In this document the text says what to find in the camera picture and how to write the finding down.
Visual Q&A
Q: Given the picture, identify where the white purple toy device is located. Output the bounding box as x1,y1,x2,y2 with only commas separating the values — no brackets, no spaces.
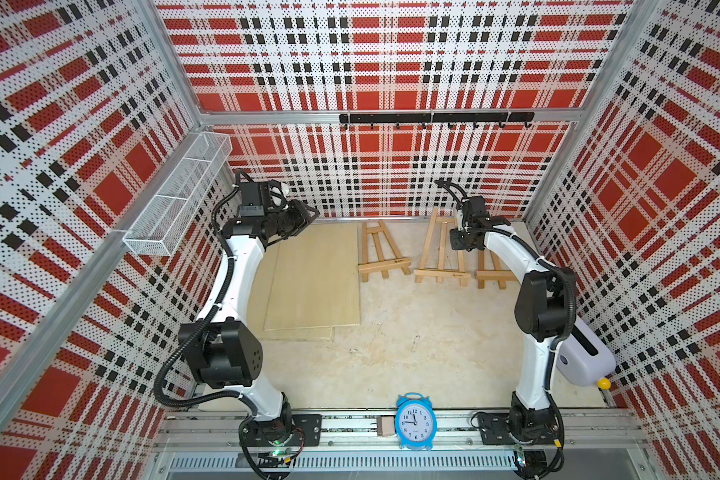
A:
557,318,616,390

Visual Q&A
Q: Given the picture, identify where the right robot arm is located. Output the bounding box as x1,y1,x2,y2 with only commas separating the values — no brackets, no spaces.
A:
435,179,577,448

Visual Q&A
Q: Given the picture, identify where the white wire basket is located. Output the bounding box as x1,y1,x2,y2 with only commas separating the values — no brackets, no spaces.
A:
123,132,231,257

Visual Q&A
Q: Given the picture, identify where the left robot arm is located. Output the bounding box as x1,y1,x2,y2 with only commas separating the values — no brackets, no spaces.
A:
153,169,320,479

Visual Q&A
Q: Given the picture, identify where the black hook rail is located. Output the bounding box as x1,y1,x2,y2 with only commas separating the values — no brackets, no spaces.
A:
338,111,536,127

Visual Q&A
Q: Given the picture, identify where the small beige box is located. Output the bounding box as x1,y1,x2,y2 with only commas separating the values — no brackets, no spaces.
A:
376,416,397,437

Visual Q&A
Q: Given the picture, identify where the wooden easel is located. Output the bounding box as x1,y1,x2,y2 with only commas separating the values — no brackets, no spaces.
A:
413,209,471,288
357,220,412,283
475,250,517,290

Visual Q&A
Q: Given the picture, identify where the plywood board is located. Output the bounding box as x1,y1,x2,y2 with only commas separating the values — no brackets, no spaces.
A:
247,244,334,342
264,222,361,336

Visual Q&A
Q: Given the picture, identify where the blue alarm clock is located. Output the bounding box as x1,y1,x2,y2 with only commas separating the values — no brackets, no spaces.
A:
394,392,438,450

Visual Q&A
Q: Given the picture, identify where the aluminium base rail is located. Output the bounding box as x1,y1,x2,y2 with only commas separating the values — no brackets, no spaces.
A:
145,408,661,479

